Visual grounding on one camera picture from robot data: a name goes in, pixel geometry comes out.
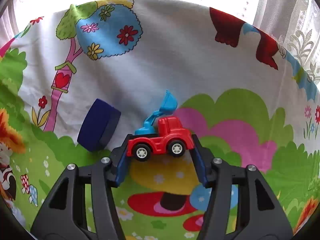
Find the printed green bed sheet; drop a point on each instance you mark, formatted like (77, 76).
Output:
(175, 55)

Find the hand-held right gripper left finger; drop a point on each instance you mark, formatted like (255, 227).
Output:
(122, 160)

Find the red toy truck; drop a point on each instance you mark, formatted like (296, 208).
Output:
(170, 130)

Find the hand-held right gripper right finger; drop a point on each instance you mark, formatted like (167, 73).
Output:
(200, 162)

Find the blue round box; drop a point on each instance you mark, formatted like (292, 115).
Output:
(100, 122)

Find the white lace curtain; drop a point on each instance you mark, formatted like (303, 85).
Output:
(300, 35)

